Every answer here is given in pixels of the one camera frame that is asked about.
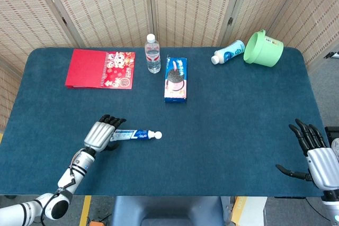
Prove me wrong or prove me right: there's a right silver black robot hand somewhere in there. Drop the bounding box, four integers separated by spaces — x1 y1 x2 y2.
275 119 339 191

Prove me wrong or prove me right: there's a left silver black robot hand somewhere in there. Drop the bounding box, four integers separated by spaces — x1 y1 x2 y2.
84 114 127 152

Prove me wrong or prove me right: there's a blue white toothpaste tube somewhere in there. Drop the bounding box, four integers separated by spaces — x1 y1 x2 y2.
109 129 163 142

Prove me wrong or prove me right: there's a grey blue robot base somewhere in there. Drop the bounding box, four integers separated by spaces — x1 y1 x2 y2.
110 196 226 226

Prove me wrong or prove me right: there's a red spiral notebook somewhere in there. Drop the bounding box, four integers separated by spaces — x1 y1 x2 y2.
65 49 136 90

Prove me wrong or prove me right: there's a blue table cloth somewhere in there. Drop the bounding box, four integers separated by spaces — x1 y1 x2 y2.
0 47 334 198

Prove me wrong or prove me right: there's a blue cookie box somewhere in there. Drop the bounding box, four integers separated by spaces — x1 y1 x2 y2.
164 57 189 104

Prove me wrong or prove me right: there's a clear plastic water bottle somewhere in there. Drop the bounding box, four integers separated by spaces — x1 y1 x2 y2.
144 33 162 74

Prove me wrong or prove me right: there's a green plastic bucket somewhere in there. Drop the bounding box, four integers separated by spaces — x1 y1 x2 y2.
243 29 284 68

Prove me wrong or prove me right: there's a white blue drink bottle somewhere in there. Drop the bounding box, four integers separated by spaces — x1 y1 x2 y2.
211 40 246 65

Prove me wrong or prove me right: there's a bamboo folding screen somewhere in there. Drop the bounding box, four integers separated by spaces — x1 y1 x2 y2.
0 0 339 131

